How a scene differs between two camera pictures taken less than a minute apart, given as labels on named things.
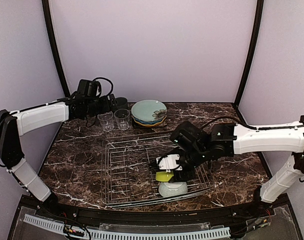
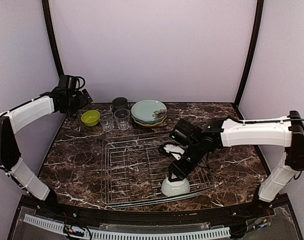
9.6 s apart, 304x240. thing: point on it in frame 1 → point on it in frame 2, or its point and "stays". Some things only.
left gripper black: (111, 103) → (84, 96)
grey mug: (121, 103) stays
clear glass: (122, 117) stays
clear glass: (106, 119) stays
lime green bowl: (164, 176) → (90, 118)
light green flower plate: (148, 110) stays
